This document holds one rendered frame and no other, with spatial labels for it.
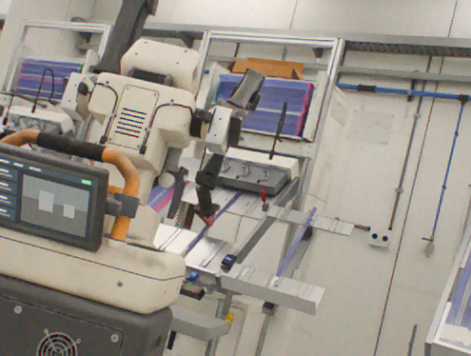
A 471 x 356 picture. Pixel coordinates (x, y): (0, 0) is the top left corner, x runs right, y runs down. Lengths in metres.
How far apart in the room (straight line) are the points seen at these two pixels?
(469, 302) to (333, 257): 2.10
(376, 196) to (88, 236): 3.04
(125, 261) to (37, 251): 0.19
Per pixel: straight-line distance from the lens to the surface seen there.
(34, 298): 1.24
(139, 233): 1.57
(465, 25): 4.29
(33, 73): 3.76
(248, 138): 2.74
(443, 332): 1.94
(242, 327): 2.45
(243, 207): 2.49
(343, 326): 4.01
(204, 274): 2.19
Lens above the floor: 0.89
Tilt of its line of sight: 5 degrees up
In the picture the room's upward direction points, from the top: 15 degrees clockwise
